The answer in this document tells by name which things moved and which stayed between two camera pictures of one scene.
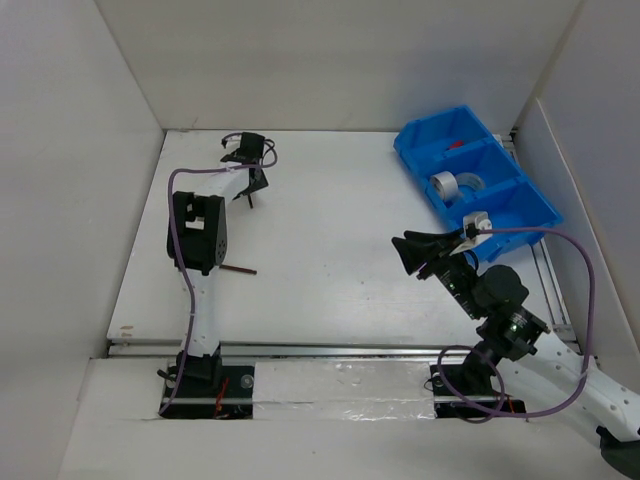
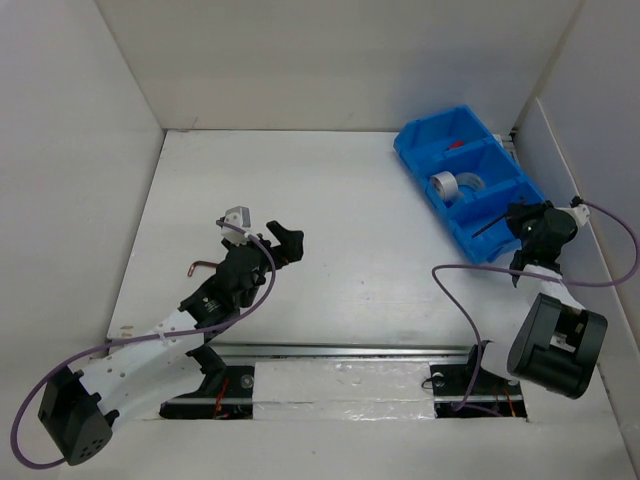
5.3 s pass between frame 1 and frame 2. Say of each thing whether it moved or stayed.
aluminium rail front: stayed
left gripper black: moved
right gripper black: moved
